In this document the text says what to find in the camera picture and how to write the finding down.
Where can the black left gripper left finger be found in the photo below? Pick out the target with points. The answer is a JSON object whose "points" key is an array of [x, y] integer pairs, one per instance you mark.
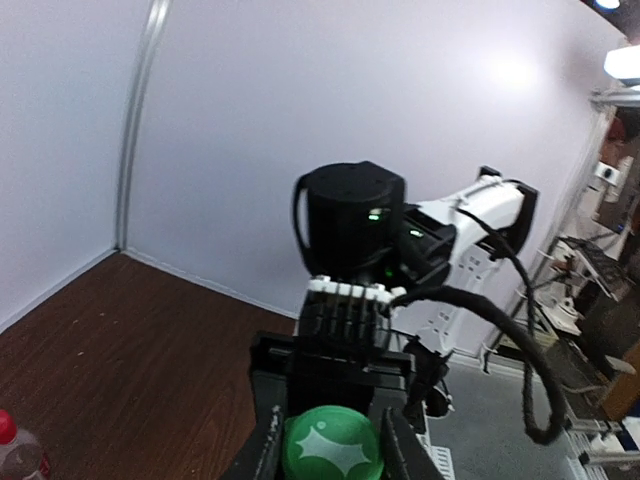
{"points": [[260, 456]]}

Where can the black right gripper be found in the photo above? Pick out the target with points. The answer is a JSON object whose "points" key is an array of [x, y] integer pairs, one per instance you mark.
{"points": [[407, 376]]}

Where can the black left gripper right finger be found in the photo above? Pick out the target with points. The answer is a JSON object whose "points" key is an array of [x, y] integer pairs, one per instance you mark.
{"points": [[403, 455]]}

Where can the green bottle cap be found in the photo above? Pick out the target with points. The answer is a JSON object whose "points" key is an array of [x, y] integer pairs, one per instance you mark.
{"points": [[331, 442]]}

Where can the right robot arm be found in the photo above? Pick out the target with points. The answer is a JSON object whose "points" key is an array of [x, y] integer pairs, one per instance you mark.
{"points": [[390, 283]]}

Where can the clear bottle red label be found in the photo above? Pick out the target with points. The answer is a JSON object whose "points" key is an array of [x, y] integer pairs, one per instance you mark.
{"points": [[24, 458]]}

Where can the red bottle cap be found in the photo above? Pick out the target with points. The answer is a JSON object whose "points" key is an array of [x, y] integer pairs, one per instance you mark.
{"points": [[8, 428]]}

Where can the ceiling light bar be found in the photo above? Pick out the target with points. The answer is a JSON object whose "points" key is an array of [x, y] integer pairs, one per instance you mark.
{"points": [[623, 64]]}

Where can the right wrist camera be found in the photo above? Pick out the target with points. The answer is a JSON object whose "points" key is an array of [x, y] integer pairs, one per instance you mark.
{"points": [[344, 318]]}

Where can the left aluminium frame post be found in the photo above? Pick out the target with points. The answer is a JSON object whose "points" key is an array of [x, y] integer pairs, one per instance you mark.
{"points": [[148, 45]]}

